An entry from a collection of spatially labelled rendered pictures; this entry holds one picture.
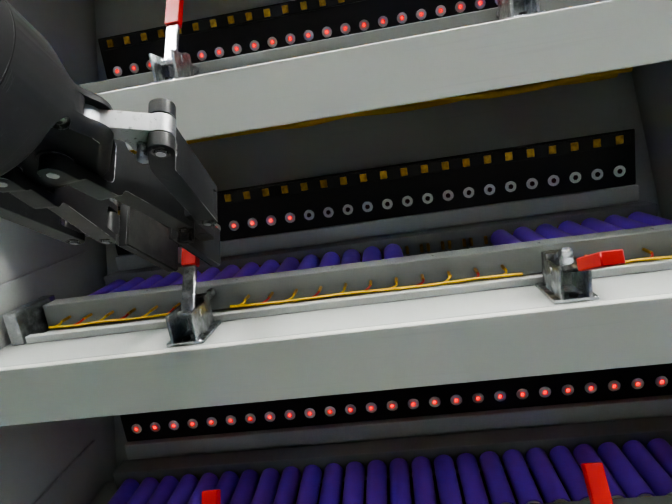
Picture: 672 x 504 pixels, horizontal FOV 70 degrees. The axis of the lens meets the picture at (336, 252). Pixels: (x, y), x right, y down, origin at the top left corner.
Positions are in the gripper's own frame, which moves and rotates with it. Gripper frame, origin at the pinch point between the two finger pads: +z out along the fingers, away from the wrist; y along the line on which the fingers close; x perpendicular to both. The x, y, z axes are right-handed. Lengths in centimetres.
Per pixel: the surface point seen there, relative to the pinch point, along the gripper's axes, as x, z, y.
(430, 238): 2.1, 14.5, 19.2
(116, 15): 36.3, 13.5, -15.0
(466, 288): -5.2, 5.0, 20.5
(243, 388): -10.9, 2.6, 4.0
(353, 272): -2.6, 6.2, 12.2
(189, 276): -2.4, 2.1, 0.2
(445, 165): 9.1, 13.3, 21.7
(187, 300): -4.3, 1.9, 0.1
